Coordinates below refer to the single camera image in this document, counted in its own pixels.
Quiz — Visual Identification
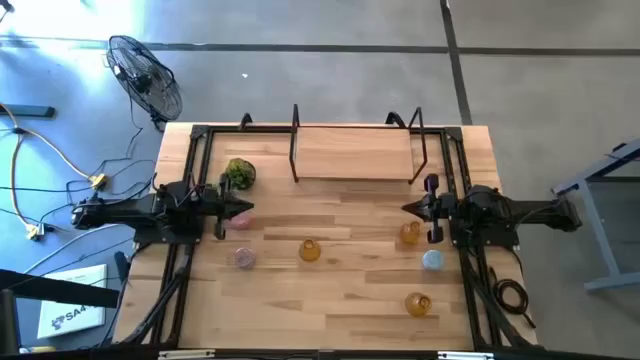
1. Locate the yellow extension cord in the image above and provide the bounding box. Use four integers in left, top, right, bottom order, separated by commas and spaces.
9, 131, 47, 243
0, 101, 109, 192

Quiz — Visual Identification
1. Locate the black metal table frame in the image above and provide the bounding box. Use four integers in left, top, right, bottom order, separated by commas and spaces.
119, 123, 539, 351

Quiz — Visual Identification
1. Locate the blue-grey glass candle holder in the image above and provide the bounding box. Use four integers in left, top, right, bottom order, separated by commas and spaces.
421, 248, 447, 272

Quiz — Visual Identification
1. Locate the amber glass candlestick holder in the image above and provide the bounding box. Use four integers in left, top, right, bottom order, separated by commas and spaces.
398, 220, 423, 247
403, 291, 434, 319
298, 238, 323, 263

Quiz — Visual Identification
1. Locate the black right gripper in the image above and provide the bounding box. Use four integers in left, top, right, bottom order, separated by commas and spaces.
401, 172, 459, 245

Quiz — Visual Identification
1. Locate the grey metal bench frame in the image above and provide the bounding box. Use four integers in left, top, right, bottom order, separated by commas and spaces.
550, 136, 640, 294

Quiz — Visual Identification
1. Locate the black floor bar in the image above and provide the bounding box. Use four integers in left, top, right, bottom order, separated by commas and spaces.
0, 104, 57, 120

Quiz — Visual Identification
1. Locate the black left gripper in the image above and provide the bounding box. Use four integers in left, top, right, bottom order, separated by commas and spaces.
201, 173, 256, 241

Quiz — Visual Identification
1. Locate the black floor fan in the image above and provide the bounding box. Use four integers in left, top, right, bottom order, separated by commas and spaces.
105, 34, 185, 133

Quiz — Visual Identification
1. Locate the black rig bar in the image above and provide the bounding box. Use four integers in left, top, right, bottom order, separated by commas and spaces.
0, 343, 640, 360

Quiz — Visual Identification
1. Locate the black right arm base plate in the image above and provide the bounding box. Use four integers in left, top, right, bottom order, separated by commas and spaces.
449, 219, 522, 249

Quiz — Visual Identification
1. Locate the green potted succulent plant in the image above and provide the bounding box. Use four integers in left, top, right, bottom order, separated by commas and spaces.
223, 157, 258, 192

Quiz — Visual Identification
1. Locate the purple glass candle holder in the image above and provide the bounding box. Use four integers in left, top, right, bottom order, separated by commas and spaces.
233, 246, 258, 271

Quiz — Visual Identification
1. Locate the white printed box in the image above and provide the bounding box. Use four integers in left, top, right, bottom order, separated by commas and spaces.
36, 263, 109, 341

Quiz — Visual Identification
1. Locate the white floor cable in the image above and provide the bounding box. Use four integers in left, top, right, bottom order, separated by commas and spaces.
21, 221, 132, 277

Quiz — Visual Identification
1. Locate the silver metal bracket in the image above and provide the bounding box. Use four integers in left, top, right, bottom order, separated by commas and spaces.
158, 349, 217, 360
438, 351, 496, 360

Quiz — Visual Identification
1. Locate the black stand beam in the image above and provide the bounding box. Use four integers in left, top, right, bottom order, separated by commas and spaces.
0, 268, 122, 310

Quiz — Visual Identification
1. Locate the pink glass candle holder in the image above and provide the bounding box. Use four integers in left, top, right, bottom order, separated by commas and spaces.
227, 212, 254, 232

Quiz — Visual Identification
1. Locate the black stand post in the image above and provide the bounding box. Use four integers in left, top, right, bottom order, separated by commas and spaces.
0, 288, 22, 354

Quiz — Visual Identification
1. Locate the coiled black cable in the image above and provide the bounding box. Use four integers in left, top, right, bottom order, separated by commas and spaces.
486, 266, 538, 330

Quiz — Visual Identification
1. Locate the wooden shelf with black frame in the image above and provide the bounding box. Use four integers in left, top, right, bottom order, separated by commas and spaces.
288, 103, 430, 186

